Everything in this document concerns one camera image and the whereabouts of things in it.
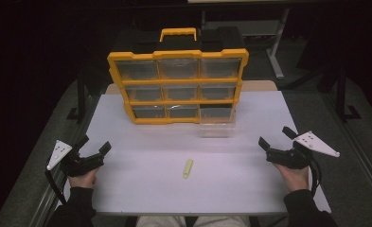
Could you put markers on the person's right leg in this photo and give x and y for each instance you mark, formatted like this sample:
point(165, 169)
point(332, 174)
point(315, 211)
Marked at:
point(221, 221)

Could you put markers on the aluminium rail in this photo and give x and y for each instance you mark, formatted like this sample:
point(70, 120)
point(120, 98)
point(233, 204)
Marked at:
point(52, 189)
point(354, 138)

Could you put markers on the person's left leg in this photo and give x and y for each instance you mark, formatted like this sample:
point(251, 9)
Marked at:
point(161, 221)

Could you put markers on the yellow-green cylinder stick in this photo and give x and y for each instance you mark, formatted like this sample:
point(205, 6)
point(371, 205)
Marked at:
point(188, 168)

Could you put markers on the person's right hand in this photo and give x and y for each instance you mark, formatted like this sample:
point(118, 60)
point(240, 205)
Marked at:
point(295, 179)

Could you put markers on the clear pulled-out plastic drawer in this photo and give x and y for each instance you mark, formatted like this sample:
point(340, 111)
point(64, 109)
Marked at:
point(217, 126)

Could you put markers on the person's leg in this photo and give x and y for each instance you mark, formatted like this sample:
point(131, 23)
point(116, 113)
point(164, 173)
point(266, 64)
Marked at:
point(161, 221)
point(221, 221)

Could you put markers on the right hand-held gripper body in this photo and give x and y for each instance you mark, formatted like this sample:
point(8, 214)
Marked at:
point(289, 157)

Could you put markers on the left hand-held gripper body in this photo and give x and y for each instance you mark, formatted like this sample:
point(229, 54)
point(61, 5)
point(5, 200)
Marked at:
point(79, 164)

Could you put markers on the person's left hand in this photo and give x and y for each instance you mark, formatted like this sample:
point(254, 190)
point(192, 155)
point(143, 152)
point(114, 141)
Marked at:
point(84, 180)

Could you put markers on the black metal stand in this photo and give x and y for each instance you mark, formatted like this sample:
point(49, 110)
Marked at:
point(81, 94)
point(343, 94)

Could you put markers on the group of closed clear drawers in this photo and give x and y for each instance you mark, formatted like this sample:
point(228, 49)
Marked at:
point(178, 68)

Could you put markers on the yellow black drawer organizer cabinet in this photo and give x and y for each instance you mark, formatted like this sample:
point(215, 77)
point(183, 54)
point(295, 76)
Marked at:
point(178, 81)

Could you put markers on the white desk frame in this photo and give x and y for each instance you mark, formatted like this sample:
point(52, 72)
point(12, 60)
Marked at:
point(276, 47)

